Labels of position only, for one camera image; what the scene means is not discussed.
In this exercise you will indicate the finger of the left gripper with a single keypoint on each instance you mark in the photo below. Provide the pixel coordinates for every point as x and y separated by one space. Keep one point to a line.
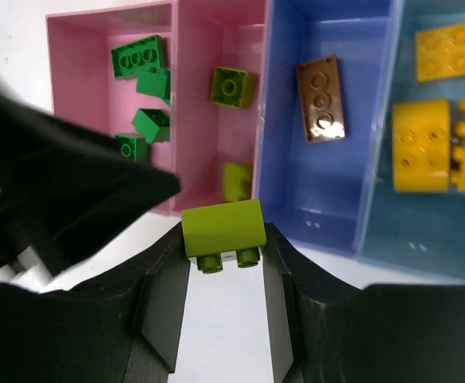
66 191

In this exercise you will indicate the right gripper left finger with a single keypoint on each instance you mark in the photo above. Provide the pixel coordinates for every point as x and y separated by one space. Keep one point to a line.
123 325

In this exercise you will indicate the green small lego brick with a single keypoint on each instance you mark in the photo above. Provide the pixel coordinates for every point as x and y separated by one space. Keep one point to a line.
152 124

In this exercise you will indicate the light blue bin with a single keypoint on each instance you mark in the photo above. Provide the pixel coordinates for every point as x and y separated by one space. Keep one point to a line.
419 233

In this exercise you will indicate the brown orange lego brick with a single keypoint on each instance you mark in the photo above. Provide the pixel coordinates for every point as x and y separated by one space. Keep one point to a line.
319 89

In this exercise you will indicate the large pink bin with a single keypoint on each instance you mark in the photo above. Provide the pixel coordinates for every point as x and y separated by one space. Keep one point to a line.
84 89

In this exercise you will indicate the dark green lego brick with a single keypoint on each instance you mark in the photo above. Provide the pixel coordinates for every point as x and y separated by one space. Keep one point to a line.
133 146

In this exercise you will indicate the lime lego brick dropped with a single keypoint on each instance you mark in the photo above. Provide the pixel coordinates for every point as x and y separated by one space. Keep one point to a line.
237 181

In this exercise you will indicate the dark blue bin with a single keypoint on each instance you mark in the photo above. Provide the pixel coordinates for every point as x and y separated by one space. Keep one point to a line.
318 194

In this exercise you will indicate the green lego slope piece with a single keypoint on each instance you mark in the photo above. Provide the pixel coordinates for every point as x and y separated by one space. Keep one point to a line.
155 82

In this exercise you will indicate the green long lego brick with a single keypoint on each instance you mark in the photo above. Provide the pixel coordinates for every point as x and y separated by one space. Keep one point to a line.
146 53

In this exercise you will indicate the yellow lego brick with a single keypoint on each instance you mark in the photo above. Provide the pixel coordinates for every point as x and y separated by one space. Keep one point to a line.
440 53
421 145

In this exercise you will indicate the small lime lego brick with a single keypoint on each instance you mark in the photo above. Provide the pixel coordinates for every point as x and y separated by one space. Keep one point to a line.
232 87

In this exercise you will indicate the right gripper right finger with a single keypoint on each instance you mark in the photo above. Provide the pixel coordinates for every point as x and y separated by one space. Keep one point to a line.
324 330

